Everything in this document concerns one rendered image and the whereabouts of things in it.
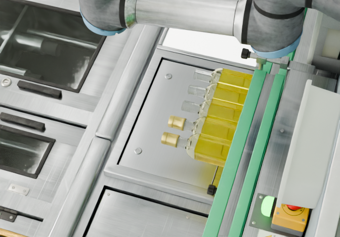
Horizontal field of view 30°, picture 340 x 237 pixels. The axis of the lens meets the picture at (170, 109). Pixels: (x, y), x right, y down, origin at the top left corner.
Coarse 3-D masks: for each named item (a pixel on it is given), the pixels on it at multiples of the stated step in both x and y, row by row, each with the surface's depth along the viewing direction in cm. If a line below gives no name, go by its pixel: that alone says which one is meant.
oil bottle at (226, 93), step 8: (208, 88) 177; (216, 88) 176; (224, 88) 176; (232, 88) 176; (240, 88) 176; (208, 96) 175; (216, 96) 175; (224, 96) 175; (232, 96) 174; (240, 96) 174; (240, 104) 173
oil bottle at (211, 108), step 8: (200, 104) 175; (208, 104) 173; (216, 104) 173; (224, 104) 173; (232, 104) 173; (200, 112) 173; (208, 112) 172; (216, 112) 172; (224, 112) 172; (232, 112) 171; (240, 112) 171; (224, 120) 171; (232, 120) 170
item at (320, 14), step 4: (320, 12) 151; (320, 16) 152; (316, 20) 153; (320, 20) 154; (316, 24) 154; (320, 24) 155; (316, 28) 155; (316, 32) 156; (312, 36) 158; (316, 36) 159; (312, 40) 159; (316, 40) 160; (312, 44) 160; (312, 48) 162; (312, 52) 163; (308, 56) 165; (312, 56) 165; (308, 60) 166
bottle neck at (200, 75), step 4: (196, 72) 182; (200, 72) 182; (204, 72) 181; (208, 72) 182; (196, 76) 182; (200, 76) 181; (204, 76) 181; (208, 76) 181; (200, 80) 182; (204, 80) 182; (208, 80) 181
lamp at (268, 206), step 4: (268, 196) 138; (264, 200) 138; (268, 200) 137; (272, 200) 137; (276, 200) 137; (264, 204) 137; (268, 204) 136; (272, 204) 136; (264, 208) 137; (268, 208) 136; (272, 208) 136; (264, 212) 137; (268, 212) 137; (272, 212) 136; (272, 216) 137
